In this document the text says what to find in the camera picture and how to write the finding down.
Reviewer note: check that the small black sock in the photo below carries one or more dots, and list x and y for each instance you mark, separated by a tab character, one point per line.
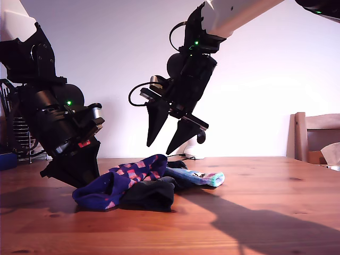
178	164

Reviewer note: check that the blue box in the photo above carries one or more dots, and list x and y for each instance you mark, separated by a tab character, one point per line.
8	162

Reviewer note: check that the white tissue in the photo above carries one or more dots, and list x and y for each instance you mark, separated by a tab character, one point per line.
332	155

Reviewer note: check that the pastel tie-dye sock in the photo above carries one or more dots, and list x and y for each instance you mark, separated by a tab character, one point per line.
202	176

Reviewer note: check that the dark grey sock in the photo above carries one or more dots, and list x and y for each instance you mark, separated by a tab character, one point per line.
151	195

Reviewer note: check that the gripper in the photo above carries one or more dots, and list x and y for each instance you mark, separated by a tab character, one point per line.
61	130
186	98

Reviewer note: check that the wooden chair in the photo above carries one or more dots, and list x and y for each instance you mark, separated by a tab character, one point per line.
300	138

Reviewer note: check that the purple sock with pink squares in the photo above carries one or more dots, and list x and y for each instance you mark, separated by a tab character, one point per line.
101	191

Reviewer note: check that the leaf print tissue box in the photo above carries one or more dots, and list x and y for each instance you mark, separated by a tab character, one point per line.
332	168

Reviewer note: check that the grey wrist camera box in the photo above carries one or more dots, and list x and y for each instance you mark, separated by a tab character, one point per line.
155	79
95	112

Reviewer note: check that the white round security camera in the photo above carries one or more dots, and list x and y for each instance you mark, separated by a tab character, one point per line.
192	151

